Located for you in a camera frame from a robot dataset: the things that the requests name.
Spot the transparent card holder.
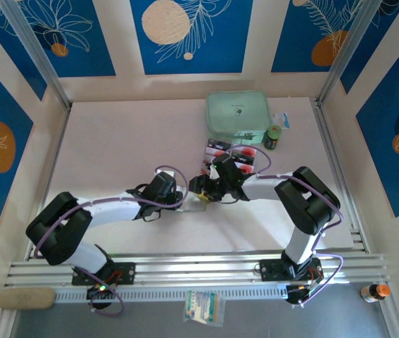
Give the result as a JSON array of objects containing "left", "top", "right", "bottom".
[{"left": 176, "top": 201, "right": 208, "bottom": 214}]

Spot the dark bottle with green lid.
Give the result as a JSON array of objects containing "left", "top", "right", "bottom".
[{"left": 262, "top": 125, "right": 284, "bottom": 151}]

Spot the mint green lidded container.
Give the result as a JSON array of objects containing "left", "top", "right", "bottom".
[{"left": 205, "top": 90, "right": 271, "bottom": 144}]

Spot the blue white small packet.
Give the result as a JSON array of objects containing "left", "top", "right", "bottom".
[{"left": 272, "top": 111, "right": 291, "bottom": 130}]

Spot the clear bag of packets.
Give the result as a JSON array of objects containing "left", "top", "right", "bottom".
[{"left": 182, "top": 289, "right": 227, "bottom": 327}]

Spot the beige rounded foam pad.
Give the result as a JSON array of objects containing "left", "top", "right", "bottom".
[{"left": 0, "top": 287, "right": 57, "bottom": 311}]

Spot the brown bottle with orange cap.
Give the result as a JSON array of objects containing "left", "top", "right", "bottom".
[{"left": 360, "top": 283, "right": 392, "bottom": 303}]

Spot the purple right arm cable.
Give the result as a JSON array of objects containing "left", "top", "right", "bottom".
[{"left": 229, "top": 144, "right": 345, "bottom": 308}]

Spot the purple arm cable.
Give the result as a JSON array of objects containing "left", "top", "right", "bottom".
[
  {"left": 229, "top": 144, "right": 345, "bottom": 308},
  {"left": 32, "top": 164, "right": 190, "bottom": 318}
]

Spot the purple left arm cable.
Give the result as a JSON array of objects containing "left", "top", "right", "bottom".
[{"left": 32, "top": 164, "right": 190, "bottom": 318}]

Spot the aluminium mounting rail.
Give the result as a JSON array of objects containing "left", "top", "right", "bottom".
[{"left": 4, "top": 250, "right": 391, "bottom": 287}]

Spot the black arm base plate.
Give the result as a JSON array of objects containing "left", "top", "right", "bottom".
[
  {"left": 259, "top": 258, "right": 323, "bottom": 282},
  {"left": 71, "top": 262, "right": 137, "bottom": 286}
]

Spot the slotted grey cable duct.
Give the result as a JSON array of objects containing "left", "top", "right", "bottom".
[{"left": 53, "top": 284, "right": 289, "bottom": 303}]

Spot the aluminium side rail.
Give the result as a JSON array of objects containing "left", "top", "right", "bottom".
[
  {"left": 25, "top": 104, "right": 72, "bottom": 261},
  {"left": 310, "top": 98, "right": 369, "bottom": 253}
]

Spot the aluminium frame post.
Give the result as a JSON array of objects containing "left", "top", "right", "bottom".
[
  {"left": 0, "top": 0, "right": 72, "bottom": 110},
  {"left": 315, "top": 0, "right": 386, "bottom": 106}
]

